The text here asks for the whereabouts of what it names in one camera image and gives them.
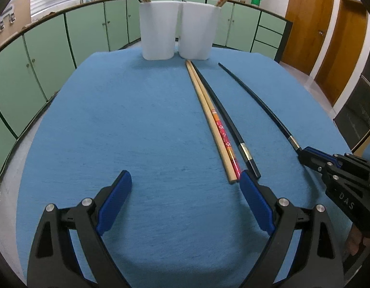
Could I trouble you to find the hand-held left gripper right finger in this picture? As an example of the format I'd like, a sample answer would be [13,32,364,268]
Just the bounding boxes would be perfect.
[239,169,344,288]

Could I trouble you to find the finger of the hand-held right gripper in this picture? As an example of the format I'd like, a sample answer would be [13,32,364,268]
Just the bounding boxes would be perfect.
[298,155,339,181]
[298,146,343,168]

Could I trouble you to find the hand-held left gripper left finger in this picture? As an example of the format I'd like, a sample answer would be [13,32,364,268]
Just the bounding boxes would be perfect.
[27,170,133,288]

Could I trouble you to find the black chopstick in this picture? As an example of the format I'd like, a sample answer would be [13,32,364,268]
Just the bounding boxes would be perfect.
[218,63,302,152]
[191,61,261,178]

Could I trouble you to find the white twin-compartment utensil holder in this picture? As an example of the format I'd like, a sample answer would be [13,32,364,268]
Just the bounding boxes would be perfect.
[139,1,222,61]

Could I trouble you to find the person's right hand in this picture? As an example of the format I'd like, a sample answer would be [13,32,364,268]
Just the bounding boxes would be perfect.
[346,224,368,256]

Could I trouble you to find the black appliance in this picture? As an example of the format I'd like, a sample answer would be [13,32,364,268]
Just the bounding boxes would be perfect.
[333,37,370,154]

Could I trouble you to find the blue table mat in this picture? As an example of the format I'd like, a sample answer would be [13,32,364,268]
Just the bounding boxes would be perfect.
[15,49,353,288]

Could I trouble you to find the wooden door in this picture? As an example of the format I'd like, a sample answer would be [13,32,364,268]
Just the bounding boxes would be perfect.
[282,0,336,76]
[314,0,369,107]

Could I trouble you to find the brown board water purifier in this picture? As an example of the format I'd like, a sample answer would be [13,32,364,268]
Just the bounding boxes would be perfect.
[0,0,32,47]

